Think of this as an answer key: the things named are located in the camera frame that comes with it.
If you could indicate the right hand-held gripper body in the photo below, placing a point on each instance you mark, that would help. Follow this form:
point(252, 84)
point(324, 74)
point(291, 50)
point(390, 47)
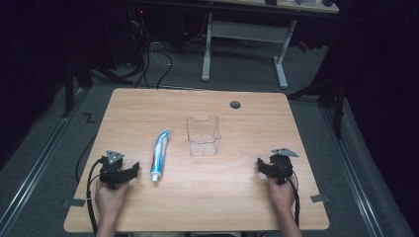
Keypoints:
point(281, 166)

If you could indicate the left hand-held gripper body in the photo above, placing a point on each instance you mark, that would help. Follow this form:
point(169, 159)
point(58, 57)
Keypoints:
point(112, 171)

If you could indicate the blue white toothpaste tube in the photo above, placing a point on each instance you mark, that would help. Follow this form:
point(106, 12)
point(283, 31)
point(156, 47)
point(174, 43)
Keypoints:
point(159, 154)

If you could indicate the clear plastic container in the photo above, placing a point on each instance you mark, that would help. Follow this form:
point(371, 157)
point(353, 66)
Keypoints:
point(203, 136)

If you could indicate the person's left hand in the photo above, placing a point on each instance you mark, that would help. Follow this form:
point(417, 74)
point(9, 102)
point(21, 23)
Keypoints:
point(110, 197)

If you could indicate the person's right hand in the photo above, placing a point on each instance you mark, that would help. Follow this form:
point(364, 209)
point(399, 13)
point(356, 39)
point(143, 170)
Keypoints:
point(281, 194)

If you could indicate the grey tape strip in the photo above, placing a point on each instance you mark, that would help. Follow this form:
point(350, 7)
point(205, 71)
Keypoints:
point(74, 202)
point(319, 198)

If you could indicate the round dark table grommet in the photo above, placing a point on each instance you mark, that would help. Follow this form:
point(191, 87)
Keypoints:
point(235, 104)

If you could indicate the black metal stand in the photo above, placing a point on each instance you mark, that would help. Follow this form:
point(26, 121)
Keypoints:
point(336, 98)
point(70, 89)

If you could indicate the white-framed background desk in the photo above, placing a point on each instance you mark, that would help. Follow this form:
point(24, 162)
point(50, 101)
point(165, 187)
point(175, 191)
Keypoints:
point(250, 31)

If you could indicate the metal floor rail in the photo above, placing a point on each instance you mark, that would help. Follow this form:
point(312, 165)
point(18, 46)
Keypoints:
point(33, 171)
point(352, 171)

